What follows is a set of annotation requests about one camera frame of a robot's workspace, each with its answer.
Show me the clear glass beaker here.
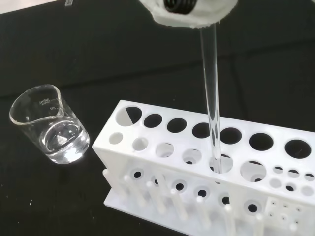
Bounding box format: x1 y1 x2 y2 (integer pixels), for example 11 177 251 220
9 84 91 165

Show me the white test tube rack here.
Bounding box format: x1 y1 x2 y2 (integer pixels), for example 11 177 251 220
91 99 315 236

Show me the black cloth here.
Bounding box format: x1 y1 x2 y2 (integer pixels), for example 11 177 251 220
0 0 315 236

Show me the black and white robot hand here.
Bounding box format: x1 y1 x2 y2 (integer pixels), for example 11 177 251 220
139 0 238 29

